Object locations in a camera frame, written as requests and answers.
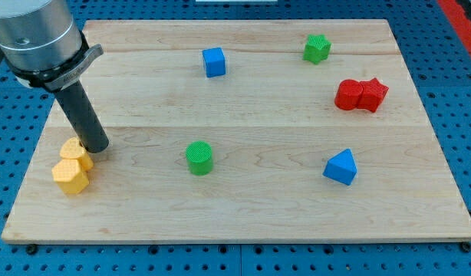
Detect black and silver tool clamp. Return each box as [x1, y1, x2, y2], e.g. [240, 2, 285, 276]
[5, 32, 104, 93]

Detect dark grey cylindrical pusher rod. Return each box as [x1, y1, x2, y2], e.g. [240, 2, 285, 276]
[54, 81, 109, 153]

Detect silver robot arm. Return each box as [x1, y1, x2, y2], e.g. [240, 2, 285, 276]
[0, 0, 109, 153]

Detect wooden board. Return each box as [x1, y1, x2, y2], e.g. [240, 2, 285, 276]
[2, 19, 471, 245]

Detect yellow heart block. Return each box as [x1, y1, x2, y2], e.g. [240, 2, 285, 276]
[59, 137, 94, 171]

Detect yellow hexagon block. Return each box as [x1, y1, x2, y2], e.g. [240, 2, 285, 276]
[51, 159, 90, 195]

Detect green cylinder block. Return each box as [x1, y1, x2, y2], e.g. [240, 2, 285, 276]
[186, 140, 213, 176]

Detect blue cube block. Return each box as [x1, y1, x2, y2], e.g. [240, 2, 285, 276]
[202, 48, 226, 78]

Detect green star block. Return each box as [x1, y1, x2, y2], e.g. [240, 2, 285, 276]
[302, 34, 331, 64]

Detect red cylinder block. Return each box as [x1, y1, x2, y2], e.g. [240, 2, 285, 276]
[334, 79, 363, 110]

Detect blue triangle block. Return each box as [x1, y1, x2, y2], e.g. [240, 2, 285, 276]
[323, 149, 357, 186]

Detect red star block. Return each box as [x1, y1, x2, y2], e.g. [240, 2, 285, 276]
[357, 78, 389, 113]

